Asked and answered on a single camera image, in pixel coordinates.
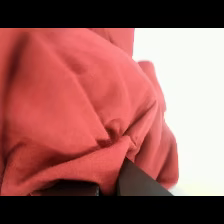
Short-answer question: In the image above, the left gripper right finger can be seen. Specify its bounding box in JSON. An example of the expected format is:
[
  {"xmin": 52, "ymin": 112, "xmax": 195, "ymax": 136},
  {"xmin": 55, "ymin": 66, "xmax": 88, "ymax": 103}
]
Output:
[{"xmin": 116, "ymin": 157, "xmax": 174, "ymax": 197}]

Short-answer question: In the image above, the red garment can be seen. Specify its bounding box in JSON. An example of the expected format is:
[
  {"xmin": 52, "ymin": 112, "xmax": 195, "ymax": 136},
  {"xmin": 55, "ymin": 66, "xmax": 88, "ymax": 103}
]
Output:
[{"xmin": 0, "ymin": 27, "xmax": 180, "ymax": 197}]

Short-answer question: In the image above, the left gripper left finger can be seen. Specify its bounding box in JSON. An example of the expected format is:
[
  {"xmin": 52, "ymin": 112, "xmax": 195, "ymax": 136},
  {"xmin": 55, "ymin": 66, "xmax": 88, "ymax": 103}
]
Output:
[{"xmin": 31, "ymin": 179, "xmax": 101, "ymax": 197}]

